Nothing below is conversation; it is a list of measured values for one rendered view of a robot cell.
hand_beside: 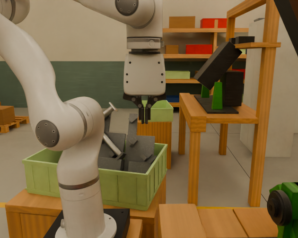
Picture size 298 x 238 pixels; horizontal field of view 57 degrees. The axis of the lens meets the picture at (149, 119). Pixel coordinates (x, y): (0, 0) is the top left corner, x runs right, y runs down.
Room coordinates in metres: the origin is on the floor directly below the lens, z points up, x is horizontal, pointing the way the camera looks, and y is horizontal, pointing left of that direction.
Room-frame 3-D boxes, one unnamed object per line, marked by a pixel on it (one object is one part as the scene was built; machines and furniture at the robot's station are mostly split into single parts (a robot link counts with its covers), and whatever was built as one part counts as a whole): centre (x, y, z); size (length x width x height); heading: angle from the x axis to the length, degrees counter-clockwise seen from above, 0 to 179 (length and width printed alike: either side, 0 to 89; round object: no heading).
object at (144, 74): (0.67, 0.01, 1.41); 0.10 x 0.07 x 0.11; 91
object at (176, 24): (6.85, -1.55, 1.14); 3.01 x 0.54 x 2.28; 88
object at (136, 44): (0.67, 0.01, 1.47); 0.09 x 0.08 x 0.03; 91
